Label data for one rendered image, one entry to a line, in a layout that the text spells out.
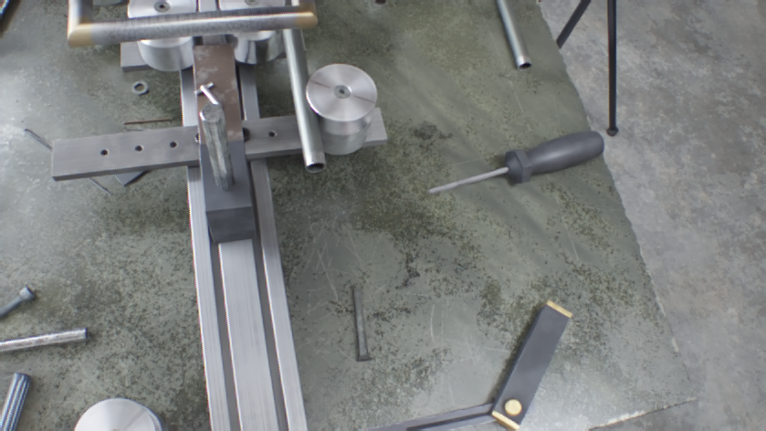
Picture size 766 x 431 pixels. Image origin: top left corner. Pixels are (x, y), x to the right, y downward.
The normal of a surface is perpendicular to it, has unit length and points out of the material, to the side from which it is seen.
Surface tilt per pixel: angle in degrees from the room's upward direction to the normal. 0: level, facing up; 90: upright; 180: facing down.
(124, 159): 0
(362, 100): 0
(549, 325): 4
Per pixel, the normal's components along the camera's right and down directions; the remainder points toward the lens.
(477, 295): 0.15, -0.41
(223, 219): 0.21, 0.90
